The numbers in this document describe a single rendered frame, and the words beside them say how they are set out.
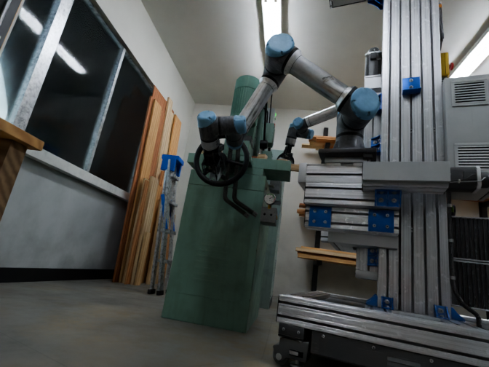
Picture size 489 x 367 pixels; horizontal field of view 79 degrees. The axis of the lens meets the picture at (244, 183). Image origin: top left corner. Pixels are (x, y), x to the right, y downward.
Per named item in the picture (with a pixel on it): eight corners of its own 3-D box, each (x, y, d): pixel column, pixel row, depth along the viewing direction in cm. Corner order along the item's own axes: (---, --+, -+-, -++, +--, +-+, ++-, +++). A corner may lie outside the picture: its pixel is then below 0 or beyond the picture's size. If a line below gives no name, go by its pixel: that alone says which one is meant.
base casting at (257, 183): (187, 183, 169) (190, 168, 171) (212, 205, 223) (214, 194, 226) (265, 191, 161) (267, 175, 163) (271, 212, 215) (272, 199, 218)
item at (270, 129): (260, 141, 206) (263, 122, 210) (261, 147, 215) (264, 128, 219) (272, 143, 205) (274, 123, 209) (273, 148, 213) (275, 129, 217)
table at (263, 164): (180, 155, 164) (183, 145, 165) (196, 173, 193) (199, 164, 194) (290, 164, 153) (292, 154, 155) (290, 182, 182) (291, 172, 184)
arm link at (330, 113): (368, 100, 179) (292, 130, 198) (370, 110, 188) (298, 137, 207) (363, 86, 184) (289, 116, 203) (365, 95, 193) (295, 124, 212)
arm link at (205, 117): (217, 119, 113) (194, 119, 113) (220, 142, 120) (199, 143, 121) (217, 108, 119) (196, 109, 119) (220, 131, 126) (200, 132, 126)
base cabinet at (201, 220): (158, 317, 149) (186, 183, 168) (193, 305, 204) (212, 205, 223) (246, 333, 141) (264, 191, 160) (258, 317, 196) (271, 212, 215)
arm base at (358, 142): (367, 164, 132) (367, 144, 135) (367, 151, 119) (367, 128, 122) (332, 164, 138) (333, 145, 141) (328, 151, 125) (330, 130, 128)
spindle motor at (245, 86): (226, 116, 187) (233, 73, 195) (231, 128, 203) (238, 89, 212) (254, 117, 183) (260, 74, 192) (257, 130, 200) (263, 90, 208)
